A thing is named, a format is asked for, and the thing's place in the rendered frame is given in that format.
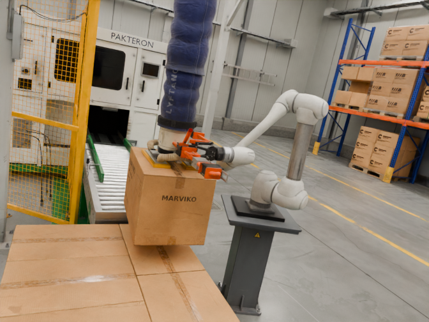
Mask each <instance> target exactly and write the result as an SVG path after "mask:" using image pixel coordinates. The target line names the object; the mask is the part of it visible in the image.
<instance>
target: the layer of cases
mask: <svg viewBox="0 0 429 322"><path fill-rule="evenodd" d="M0 322H240V320H239V319H238V318H237V316H236V315H235V313H234V311H233V310H232V309H231V307H230V305H229V304H228V303H227V301H226V299H225V298H224V297H223V295H222V294H221V292H220V290H219V289H218V288H217V286H216V284H215V283H214V282H213V280H212V278H211V277H210V276H209V274H208V273H207V271H206V270H205V268H204V267H203V265H202V264H201V262H200V261H199V259H198V258H197V256H196V255H195V253H194V252H193V250H192V249H191V247H190V246H189V245H134V244H133V240H132V234H131V231H130V227H129V224H61V225H16V227H15V231H14V234H13V239H12V241H11V246H10V250H9V253H8V258H7V261H6V265H5V268H4V272H3V277H2V280H1V284H0Z"/></svg>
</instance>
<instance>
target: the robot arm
mask: <svg viewBox="0 0 429 322"><path fill-rule="evenodd" d="M328 109H329V105H328V103H327V102H326V101H325V100H324V99H322V98H320V97H318V96H315V95H309V94H302V93H298V92H297V91H296V90H293V89H292V90H288V91H286V92H284V93H283V94H282V95H281V96H280V97H279V98H278V99H277V101H276V102H275V104H274V105H273V107H272V109H271V110H270V112H269V114H268V115H267V116H266V118H265V119H264V120H263V121H262V122H261V123H260V124H258V125H257V126H256V127H255V128H254V129H253V130H252V131H251V132H250V133H249V134H248V135H247V136H246V137H245V138H244V139H242V140H241V141H240V142H239V143H238V144H237V145H236V146H234V147H225V146H222V147H221V148H219V147H214V146H213V144H214V142H212V141H210V142H195V144H194V145H192V144H189V145H188V146H181V147H190V148H198V149H200V150H204V151H206V154H204V155H201V156H200V157H202V158H206V156H208V157H209V162H210V161H213V160H216V164H218V165H220V166H221V167H223V168H224V170H223V171H229V170H231V169H233V168H235V167H237V166H242V165H248V164H251V163H253V162H254V160H255V153H254V151H253V150H252V149H249V148H247V146H249V145H250V144H251V143H252V142H253V141H254V140H256V139H257V138H258V137H259V136H260V135H262V134H263V133H264V132H265V131H266V130H267V129H268V128H269V127H271V126H272V125H273V124H274V123H275V122H276V121H278V120H279V119H280V118H281V117H283V116H284V115H286V113H294V114H296V119H297V122H298V123H297V128H296V134H295V137H294V142H293V145H292V151H291V154H290V159H289V164H288V168H287V173H286V176H284V177H283V178H282V179H281V181H278V177H277V175H276V174H275V173H274V172H272V171H261V172H260V173H258V175H257V176H256V178H255V180H254V182H253V187H252V192H251V197H250V200H245V203H246V204H247V205H248V207H249V208H250V210H251V211H261V212H266V213H273V214H274V213H275V211H274V210H272V208H271V203H275V204H277V205H278V206H281V207H283V208H286V209H289V210H302V209H303V208H305V206H306V205H307V202H308V194H307V192H306V191H305V190H304V183H303V181H302V180H301V176H302V173H303V168H304V165H305V160H306V155H307V152H308V147H309V144H310V139H311V136H312V131H313V126H314V125H315V124H316V123H317V122H318V120H319V119H322V118H324V117H325V116H326V115H327V112H328ZM198 145H210V146H211V147H209V148H203V147H201V146H198Z"/></svg>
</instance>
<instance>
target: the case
mask: <svg viewBox="0 0 429 322"><path fill-rule="evenodd" d="M142 150H148V149H147V148H139V147H131V149H130V159H129V164H128V173H127V179H126V188H125V193H124V207H125V210H126V215H127V218H128V223H129V227H130V231H131V234H132V240H133V244H134V245H204V242H205V239H206V233H207V226H208V222H209V216H210V213H211V207H212V203H213V197H214V193H215V186H216V180H213V179H204V177H203V175H201V174H200V173H198V171H193V170H186V169H185V168H184V167H183V166H182V165H181V164H177V163H176V162H175V161H174V162H168V161H167V162H168V163H169V164H170V166H171V167H170V169H165V168H155V167H153V166H152V165H151V164H150V163H149V161H148V160H147V158H146V157H145V156H144V154H143V153H142Z"/></svg>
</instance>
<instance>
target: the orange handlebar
mask: <svg viewBox="0 0 429 322"><path fill-rule="evenodd" d="M197 137H198V138H199V139H201V140H195V139H190V142H189V143H195V142H210V140H208V139H206V138H205V137H203V136H201V135H198V136H197ZM172 144H173V145H174V146H175V147H176V146H177V143H176V142H173V143H172ZM183 153H184V155H186V158H187V159H188V160H191V161H192V158H193V157H200V156H201V155H199V154H198V153H195V152H194V151H192V152H187V151H184V152H183ZM209 175H210V176H212V177H219V176H220V175H221V173H220V172H213V171H210V172H209Z"/></svg>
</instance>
